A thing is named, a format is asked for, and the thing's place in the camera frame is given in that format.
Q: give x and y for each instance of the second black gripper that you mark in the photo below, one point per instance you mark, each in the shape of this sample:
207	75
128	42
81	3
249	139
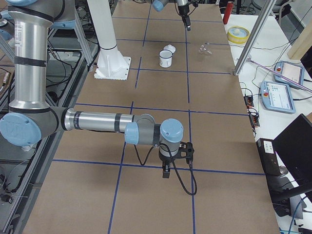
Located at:
183	10

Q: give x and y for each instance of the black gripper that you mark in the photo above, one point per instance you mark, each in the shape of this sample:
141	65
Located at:
165	160

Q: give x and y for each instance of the clear glass funnel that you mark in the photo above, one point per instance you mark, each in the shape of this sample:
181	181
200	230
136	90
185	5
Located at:
204	49

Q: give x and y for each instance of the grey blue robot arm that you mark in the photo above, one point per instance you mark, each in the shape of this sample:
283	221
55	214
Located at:
31	118

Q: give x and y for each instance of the second grey blue robot arm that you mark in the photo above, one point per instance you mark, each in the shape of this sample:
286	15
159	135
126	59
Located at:
159	5

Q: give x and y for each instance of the white enamel cup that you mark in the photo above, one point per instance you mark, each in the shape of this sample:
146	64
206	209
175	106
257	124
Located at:
165	58

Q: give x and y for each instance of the white round lid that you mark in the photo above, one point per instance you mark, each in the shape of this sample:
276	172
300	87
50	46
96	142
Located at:
170	48

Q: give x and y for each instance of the red cylinder tube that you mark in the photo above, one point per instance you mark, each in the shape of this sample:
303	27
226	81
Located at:
228	11

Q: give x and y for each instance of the yellow tape roll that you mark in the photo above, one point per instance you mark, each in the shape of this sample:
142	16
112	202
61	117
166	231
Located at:
238	34

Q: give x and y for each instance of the brown paper table cover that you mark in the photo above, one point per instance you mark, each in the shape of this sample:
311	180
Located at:
97	184

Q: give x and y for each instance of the grabber reaching stick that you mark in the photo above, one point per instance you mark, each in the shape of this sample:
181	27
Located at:
280	75

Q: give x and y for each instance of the black desktop computer box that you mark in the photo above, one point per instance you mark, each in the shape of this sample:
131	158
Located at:
268	157

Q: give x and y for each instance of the near teach pendant tablet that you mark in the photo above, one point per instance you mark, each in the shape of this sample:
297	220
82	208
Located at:
277	97

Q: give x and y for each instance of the teach pendant tablet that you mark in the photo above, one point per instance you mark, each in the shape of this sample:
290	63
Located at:
277	97
291	71

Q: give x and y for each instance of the far teach pendant tablet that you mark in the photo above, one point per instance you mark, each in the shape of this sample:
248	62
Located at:
291	71

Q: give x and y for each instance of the black monitor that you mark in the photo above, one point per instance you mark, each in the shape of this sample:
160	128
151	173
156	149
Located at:
294	147

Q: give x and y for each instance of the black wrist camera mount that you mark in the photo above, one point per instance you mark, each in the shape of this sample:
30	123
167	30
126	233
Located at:
186	152

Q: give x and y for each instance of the aluminium frame post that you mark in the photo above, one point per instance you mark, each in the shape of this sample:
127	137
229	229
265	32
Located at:
261	19

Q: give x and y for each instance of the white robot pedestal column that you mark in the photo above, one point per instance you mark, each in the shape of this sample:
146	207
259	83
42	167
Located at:
102	21

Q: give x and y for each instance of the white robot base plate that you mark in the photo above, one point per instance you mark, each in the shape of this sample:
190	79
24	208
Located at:
108	68

